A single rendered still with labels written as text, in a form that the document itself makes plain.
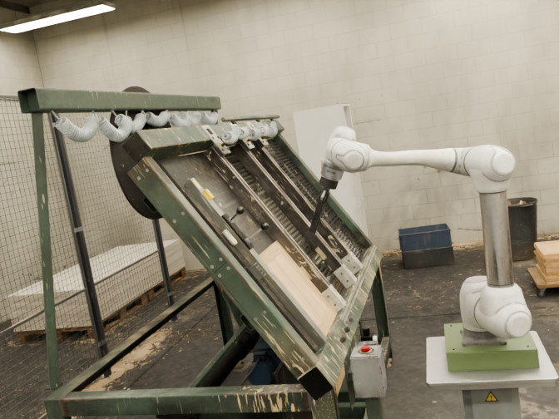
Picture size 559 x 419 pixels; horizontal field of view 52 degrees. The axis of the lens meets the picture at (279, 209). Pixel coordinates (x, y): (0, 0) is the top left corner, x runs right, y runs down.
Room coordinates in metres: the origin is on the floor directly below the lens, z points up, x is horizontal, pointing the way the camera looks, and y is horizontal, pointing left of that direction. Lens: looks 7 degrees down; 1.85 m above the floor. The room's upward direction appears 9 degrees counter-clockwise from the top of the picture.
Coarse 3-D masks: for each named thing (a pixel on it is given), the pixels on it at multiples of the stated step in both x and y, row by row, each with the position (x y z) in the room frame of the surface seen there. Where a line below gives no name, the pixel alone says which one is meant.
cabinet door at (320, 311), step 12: (276, 240) 2.95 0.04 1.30; (264, 252) 2.72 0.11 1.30; (276, 252) 2.84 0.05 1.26; (276, 264) 2.73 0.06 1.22; (288, 264) 2.84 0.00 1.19; (276, 276) 2.63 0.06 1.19; (288, 276) 2.74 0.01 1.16; (300, 276) 2.86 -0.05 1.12; (288, 288) 2.64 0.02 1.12; (300, 288) 2.75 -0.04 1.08; (312, 288) 2.85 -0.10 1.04; (300, 300) 2.65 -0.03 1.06; (312, 300) 2.76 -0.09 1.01; (324, 300) 2.87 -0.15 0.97; (312, 312) 2.66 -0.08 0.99; (324, 312) 2.77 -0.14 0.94; (336, 312) 2.88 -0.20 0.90; (324, 324) 2.66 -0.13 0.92
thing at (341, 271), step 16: (240, 144) 3.45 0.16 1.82; (240, 160) 3.45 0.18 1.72; (256, 160) 3.46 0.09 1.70; (256, 176) 3.43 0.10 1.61; (272, 192) 3.40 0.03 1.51; (288, 208) 3.38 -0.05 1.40; (304, 224) 3.36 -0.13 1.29; (320, 240) 3.34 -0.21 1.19; (336, 256) 3.35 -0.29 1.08; (336, 272) 3.32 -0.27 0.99
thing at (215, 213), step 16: (192, 192) 2.61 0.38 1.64; (208, 208) 2.60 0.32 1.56; (224, 224) 2.58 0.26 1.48; (240, 240) 2.56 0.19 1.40; (256, 256) 2.56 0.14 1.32; (272, 272) 2.57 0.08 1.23; (272, 288) 2.53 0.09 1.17; (288, 304) 2.51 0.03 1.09; (304, 320) 2.49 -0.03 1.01; (320, 336) 2.48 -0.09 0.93
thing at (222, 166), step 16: (224, 144) 3.04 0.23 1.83; (208, 160) 3.04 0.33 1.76; (224, 160) 3.02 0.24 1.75; (224, 176) 3.02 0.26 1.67; (240, 176) 3.05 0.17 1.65; (240, 192) 3.00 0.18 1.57; (256, 208) 2.98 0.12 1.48; (272, 224) 2.96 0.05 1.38; (288, 240) 2.94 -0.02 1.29; (304, 256) 2.94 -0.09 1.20; (320, 272) 2.96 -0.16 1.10; (320, 288) 2.90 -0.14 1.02; (336, 304) 2.88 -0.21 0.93
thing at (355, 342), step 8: (368, 328) 2.86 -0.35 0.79; (360, 336) 2.92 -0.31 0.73; (368, 336) 2.86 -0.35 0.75; (376, 336) 2.86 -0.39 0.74; (352, 344) 2.68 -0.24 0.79; (360, 344) 2.79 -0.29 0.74; (368, 344) 2.72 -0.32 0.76; (376, 344) 2.71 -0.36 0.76; (344, 360) 2.46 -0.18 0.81; (344, 368) 2.45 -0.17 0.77; (352, 376) 2.48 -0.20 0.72; (352, 384) 2.54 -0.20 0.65; (352, 392) 2.51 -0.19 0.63; (352, 400) 2.49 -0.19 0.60; (352, 408) 2.46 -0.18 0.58
